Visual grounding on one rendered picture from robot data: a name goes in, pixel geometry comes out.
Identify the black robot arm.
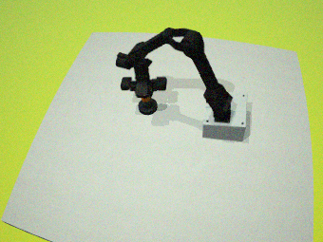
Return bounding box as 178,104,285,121
116,28,233,123

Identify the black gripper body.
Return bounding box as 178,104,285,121
121,72,167,91

